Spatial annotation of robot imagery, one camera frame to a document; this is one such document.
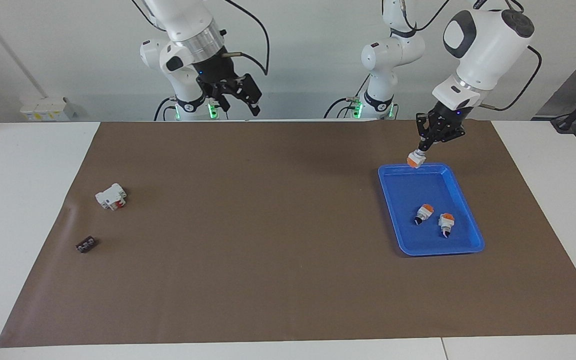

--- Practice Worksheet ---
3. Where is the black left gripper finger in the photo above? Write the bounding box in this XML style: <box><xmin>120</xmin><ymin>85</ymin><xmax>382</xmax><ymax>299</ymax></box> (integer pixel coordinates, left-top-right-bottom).
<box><xmin>416</xmin><ymin>114</ymin><xmax>431</xmax><ymax>151</ymax></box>
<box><xmin>424</xmin><ymin>125</ymin><xmax>466</xmax><ymax>153</ymax></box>

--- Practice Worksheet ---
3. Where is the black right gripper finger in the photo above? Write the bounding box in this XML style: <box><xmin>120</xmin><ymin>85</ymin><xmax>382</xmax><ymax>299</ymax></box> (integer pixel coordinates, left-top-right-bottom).
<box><xmin>203</xmin><ymin>85</ymin><xmax>231</xmax><ymax>113</ymax></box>
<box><xmin>233</xmin><ymin>74</ymin><xmax>263</xmax><ymax>118</ymax></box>

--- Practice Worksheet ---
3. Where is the grey switch orange green base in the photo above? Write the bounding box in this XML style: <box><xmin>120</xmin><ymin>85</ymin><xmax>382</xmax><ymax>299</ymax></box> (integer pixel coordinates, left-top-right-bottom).
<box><xmin>406</xmin><ymin>149</ymin><xmax>427</xmax><ymax>170</ymax></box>

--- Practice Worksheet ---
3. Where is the blue plastic tray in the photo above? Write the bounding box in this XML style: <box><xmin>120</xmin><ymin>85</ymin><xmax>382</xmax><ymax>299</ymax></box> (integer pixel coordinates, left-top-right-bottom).
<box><xmin>377</xmin><ymin>162</ymin><xmax>486</xmax><ymax>257</ymax></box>

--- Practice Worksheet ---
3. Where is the white circuit breaker red lever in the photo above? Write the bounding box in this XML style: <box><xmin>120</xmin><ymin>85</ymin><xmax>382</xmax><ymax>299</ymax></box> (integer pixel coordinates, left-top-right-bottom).
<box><xmin>95</xmin><ymin>183</ymin><xmax>128</xmax><ymax>211</ymax></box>

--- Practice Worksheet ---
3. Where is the brown table mat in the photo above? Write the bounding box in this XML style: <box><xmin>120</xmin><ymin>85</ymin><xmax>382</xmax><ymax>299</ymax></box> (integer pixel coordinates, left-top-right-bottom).
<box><xmin>0</xmin><ymin>120</ymin><xmax>576</xmax><ymax>348</ymax></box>

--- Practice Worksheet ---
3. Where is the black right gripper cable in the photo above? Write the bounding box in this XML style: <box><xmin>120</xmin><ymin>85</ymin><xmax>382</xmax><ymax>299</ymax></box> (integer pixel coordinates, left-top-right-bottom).
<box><xmin>220</xmin><ymin>0</ymin><xmax>271</xmax><ymax>77</ymax></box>

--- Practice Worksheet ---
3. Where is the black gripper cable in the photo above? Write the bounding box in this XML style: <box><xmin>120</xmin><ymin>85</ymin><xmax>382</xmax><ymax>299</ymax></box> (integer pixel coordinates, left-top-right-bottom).
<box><xmin>220</xmin><ymin>0</ymin><xmax>271</xmax><ymax>77</ymax></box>
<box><xmin>478</xmin><ymin>45</ymin><xmax>543</xmax><ymax>112</ymax></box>

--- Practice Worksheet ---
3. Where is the black right base cable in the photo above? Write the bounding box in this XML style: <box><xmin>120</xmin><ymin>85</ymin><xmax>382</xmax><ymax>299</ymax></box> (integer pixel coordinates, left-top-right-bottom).
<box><xmin>154</xmin><ymin>97</ymin><xmax>176</xmax><ymax>122</ymax></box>

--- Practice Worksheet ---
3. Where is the black base cable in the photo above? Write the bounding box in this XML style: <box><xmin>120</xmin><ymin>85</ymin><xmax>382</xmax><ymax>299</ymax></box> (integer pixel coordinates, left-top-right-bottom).
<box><xmin>323</xmin><ymin>97</ymin><xmax>364</xmax><ymax>120</ymax></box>
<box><xmin>154</xmin><ymin>97</ymin><xmax>176</xmax><ymax>122</ymax></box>

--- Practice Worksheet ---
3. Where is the grey selector switch orange base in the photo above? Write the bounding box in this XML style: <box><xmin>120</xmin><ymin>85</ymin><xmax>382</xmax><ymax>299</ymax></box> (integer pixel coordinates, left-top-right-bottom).
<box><xmin>414</xmin><ymin>203</ymin><xmax>435</xmax><ymax>226</ymax></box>
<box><xmin>438</xmin><ymin>212</ymin><xmax>455</xmax><ymax>239</ymax></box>

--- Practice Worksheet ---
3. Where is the black left base cable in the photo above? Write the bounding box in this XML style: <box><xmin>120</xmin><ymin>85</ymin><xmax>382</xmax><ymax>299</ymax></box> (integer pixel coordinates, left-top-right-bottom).
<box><xmin>323</xmin><ymin>97</ymin><xmax>364</xmax><ymax>120</ymax></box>

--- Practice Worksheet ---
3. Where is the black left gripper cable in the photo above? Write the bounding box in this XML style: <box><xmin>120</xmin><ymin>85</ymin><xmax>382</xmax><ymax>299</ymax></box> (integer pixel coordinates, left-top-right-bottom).
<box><xmin>478</xmin><ymin>45</ymin><xmax>543</xmax><ymax>112</ymax></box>

